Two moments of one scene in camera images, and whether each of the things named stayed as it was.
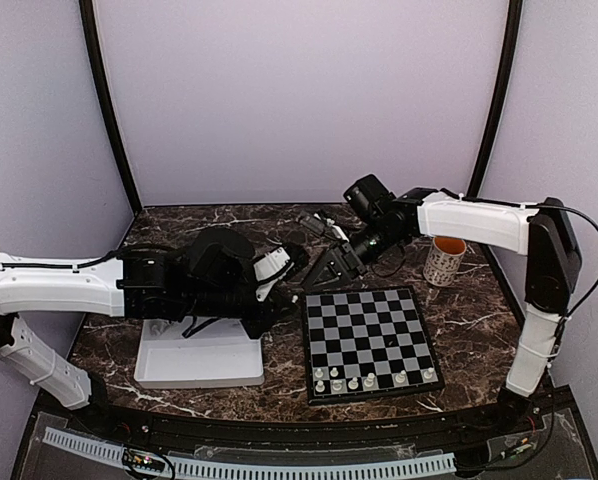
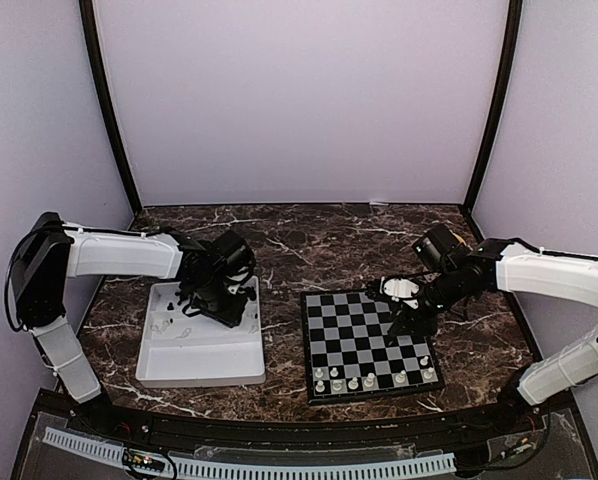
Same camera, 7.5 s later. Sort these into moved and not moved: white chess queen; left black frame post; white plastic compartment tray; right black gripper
Moved: right black gripper
Not moved: white plastic compartment tray; left black frame post; white chess queen
